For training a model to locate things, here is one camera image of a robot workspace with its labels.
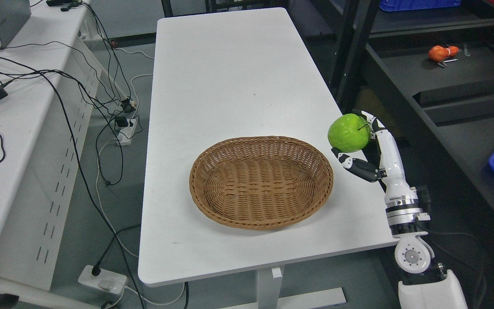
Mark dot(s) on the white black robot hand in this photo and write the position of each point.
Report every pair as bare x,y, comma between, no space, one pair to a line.
390,170

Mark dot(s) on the green apple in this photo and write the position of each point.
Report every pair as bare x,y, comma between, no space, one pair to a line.
349,133

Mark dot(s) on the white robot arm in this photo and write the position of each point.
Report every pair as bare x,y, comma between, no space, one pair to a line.
428,284

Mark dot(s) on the black shelf unit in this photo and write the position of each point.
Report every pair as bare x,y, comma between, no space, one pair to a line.
444,109

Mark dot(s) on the orange toy object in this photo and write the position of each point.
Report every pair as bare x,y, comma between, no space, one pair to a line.
439,53

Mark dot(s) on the brown wicker basket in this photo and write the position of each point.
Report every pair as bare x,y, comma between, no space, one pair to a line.
260,182

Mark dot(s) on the white table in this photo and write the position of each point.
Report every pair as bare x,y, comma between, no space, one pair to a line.
227,75

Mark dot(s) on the white power strip far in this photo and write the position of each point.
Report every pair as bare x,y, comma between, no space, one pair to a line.
124,135

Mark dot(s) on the white power strip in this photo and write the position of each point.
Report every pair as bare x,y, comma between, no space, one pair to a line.
124,135
106,281

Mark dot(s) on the white power strip near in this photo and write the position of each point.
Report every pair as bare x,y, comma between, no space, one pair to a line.
106,281

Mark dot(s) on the white side desk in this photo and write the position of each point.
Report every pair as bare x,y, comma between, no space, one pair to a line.
43,123

